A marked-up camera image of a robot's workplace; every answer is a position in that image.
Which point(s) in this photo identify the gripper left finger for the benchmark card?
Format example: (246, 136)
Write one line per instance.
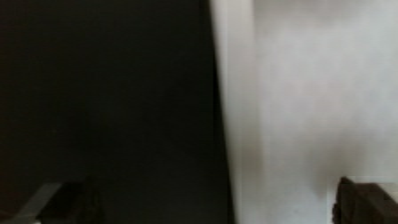
(31, 210)

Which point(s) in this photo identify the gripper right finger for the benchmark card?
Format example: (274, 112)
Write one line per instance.
(365, 205)

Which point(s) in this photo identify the white desk top tray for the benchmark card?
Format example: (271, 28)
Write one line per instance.
(308, 64)

